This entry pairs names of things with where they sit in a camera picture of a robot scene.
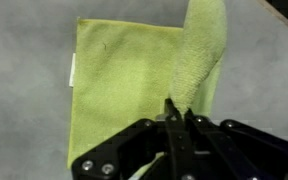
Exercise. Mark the yellow microfibre towel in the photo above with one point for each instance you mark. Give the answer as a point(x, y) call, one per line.
point(124, 76)

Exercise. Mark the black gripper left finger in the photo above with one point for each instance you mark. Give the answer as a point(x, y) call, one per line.
point(177, 146)

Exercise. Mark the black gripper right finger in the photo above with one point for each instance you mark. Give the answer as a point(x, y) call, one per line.
point(244, 153)

